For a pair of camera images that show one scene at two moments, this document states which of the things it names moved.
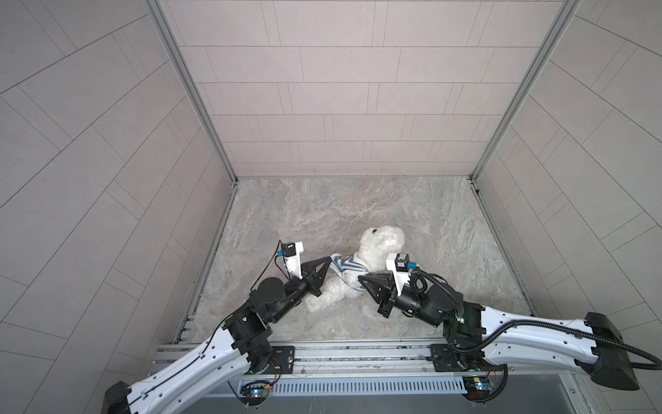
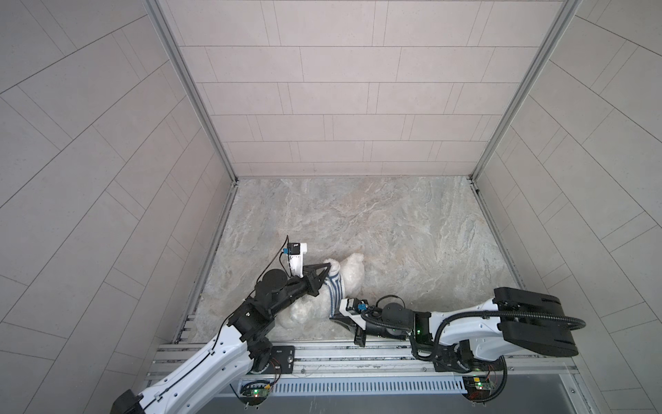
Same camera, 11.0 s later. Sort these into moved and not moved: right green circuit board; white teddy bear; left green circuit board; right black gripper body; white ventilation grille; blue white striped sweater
Moved: right black gripper body; blue white striped sweater; white teddy bear
Not moved: left green circuit board; right green circuit board; white ventilation grille
